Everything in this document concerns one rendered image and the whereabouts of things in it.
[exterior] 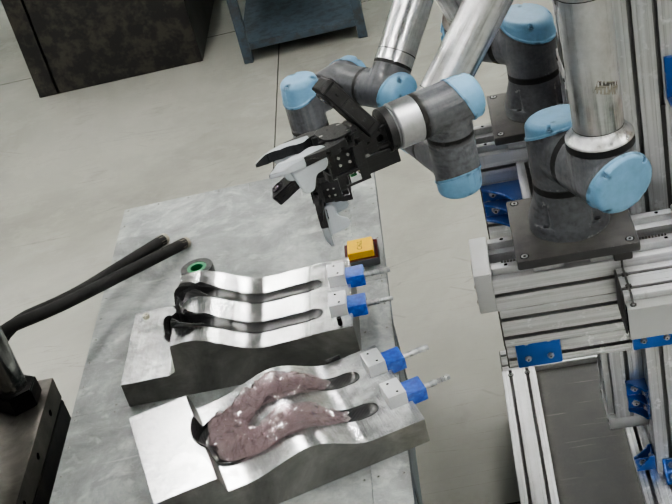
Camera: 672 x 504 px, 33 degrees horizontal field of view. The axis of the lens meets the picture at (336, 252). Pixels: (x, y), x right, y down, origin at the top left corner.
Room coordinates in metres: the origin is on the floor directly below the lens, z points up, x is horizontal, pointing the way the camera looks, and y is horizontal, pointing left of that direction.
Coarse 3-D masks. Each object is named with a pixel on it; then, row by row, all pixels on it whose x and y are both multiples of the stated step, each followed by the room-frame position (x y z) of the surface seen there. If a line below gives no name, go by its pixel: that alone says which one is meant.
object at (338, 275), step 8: (336, 264) 2.06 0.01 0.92; (328, 272) 2.03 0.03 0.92; (336, 272) 2.03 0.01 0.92; (344, 272) 2.03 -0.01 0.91; (352, 272) 2.03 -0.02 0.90; (360, 272) 2.02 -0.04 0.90; (368, 272) 2.03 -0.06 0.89; (376, 272) 2.02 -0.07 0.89; (384, 272) 2.02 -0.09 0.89; (328, 280) 2.02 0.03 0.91; (336, 280) 2.01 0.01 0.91; (344, 280) 2.01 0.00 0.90; (352, 280) 2.01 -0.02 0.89; (360, 280) 2.01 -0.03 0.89
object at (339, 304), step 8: (328, 296) 1.94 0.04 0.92; (336, 296) 1.94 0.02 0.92; (344, 296) 1.93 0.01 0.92; (352, 296) 1.94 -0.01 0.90; (360, 296) 1.93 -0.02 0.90; (392, 296) 1.92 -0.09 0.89; (328, 304) 1.92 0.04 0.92; (336, 304) 1.91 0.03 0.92; (344, 304) 1.90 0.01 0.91; (352, 304) 1.91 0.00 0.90; (360, 304) 1.90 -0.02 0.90; (368, 304) 1.92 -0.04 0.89; (336, 312) 1.91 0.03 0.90; (344, 312) 1.90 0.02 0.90; (352, 312) 1.91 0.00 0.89; (360, 312) 1.90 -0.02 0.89; (368, 312) 1.90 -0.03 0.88
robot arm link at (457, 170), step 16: (416, 144) 1.65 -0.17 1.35; (432, 144) 1.58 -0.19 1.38; (448, 144) 1.56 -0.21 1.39; (464, 144) 1.56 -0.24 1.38; (432, 160) 1.59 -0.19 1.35; (448, 160) 1.56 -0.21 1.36; (464, 160) 1.56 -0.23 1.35; (448, 176) 1.56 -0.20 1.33; (464, 176) 1.56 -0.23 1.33; (480, 176) 1.58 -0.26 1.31; (448, 192) 1.57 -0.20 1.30; (464, 192) 1.56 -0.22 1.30
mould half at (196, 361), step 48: (240, 288) 2.09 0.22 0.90; (336, 288) 2.01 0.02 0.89; (144, 336) 2.07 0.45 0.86; (192, 336) 1.91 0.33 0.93; (240, 336) 1.92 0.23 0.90; (288, 336) 1.89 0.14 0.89; (336, 336) 1.86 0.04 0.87; (144, 384) 1.91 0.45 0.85; (192, 384) 1.90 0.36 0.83; (240, 384) 1.89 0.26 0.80
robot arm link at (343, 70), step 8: (344, 56) 2.13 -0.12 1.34; (352, 56) 2.12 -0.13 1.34; (336, 64) 2.10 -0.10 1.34; (344, 64) 2.09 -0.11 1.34; (352, 64) 2.10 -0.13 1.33; (360, 64) 2.10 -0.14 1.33; (320, 72) 2.08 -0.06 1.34; (328, 72) 2.07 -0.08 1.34; (336, 72) 2.07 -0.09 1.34; (344, 72) 2.05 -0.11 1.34; (352, 72) 2.04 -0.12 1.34; (336, 80) 2.05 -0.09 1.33; (344, 80) 2.04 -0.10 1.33; (352, 80) 2.02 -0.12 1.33; (344, 88) 2.03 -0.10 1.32; (352, 96) 2.02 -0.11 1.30
